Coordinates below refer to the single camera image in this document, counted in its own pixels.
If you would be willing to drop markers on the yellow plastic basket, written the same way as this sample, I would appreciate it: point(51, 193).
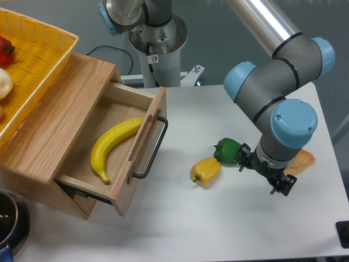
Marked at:
point(41, 52)

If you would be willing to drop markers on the wooden top drawer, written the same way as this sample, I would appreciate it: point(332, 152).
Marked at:
point(127, 161)

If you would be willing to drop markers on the wooden drawer cabinet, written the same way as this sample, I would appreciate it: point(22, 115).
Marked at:
point(32, 157)

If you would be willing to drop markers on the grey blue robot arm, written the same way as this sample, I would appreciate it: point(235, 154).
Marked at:
point(262, 93)

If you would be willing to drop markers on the green bell pepper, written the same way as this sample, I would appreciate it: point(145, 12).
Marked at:
point(225, 151)

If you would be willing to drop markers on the dark metal pot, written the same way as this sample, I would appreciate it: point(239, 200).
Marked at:
point(15, 225)

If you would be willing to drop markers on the white onion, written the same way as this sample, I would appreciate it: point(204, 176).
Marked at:
point(6, 83)

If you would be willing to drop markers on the yellow banana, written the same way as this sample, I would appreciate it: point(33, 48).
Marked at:
point(108, 141)

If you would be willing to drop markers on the black corner device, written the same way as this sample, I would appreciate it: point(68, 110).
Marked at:
point(342, 230)

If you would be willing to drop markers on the toasted bread piece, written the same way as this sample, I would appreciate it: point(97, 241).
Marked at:
point(301, 161)

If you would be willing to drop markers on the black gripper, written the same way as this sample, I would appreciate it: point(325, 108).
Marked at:
point(280, 182)

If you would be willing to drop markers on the red bell pepper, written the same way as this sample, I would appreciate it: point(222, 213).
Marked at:
point(7, 55)

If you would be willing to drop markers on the yellow bell pepper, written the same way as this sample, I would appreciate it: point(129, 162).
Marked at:
point(204, 171)

